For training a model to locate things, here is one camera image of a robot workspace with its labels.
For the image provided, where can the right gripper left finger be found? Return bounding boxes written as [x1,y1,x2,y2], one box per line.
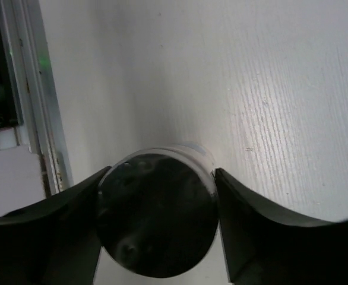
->
[0,166,110,284]

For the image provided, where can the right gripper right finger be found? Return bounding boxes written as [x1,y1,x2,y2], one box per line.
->
[214,168,348,284]

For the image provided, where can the blue-label silver-lid shaker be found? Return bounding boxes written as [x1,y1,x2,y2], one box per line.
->
[96,142,219,278]

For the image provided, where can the aluminium table frame rail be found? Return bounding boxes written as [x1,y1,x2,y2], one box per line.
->
[0,1,72,196]

